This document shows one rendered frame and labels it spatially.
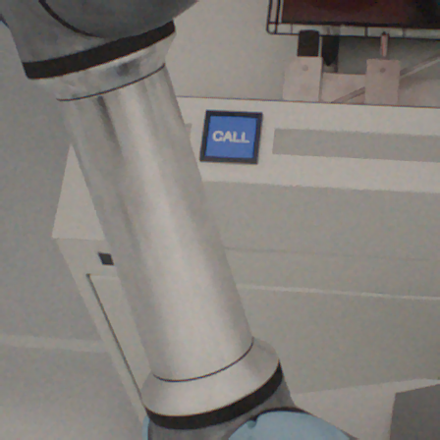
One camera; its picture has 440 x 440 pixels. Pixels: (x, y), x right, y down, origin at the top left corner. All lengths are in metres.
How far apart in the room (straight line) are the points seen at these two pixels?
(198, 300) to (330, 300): 0.45
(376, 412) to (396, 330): 0.25
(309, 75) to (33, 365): 1.04
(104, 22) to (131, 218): 0.17
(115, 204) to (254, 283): 0.45
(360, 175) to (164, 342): 0.29
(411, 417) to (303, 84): 0.36
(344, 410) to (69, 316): 1.05
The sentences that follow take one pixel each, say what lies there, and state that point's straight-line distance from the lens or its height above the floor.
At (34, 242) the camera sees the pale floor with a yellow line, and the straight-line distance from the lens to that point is 2.22.
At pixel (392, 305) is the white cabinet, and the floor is 0.70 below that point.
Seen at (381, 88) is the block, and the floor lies 0.91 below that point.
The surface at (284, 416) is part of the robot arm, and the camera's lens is 0.85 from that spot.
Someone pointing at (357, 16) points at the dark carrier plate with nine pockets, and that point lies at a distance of 1.28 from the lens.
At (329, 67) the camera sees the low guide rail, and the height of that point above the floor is 0.85.
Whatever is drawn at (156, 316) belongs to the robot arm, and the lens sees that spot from 0.90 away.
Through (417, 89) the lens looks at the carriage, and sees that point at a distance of 1.25.
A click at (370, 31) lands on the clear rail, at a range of 1.27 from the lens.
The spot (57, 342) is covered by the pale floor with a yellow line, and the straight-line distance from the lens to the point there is 2.12.
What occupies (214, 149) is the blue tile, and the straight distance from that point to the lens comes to 1.12.
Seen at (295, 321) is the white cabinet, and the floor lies 0.64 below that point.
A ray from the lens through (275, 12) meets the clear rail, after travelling 1.28.
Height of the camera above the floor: 1.91
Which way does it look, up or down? 61 degrees down
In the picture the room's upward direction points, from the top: 10 degrees counter-clockwise
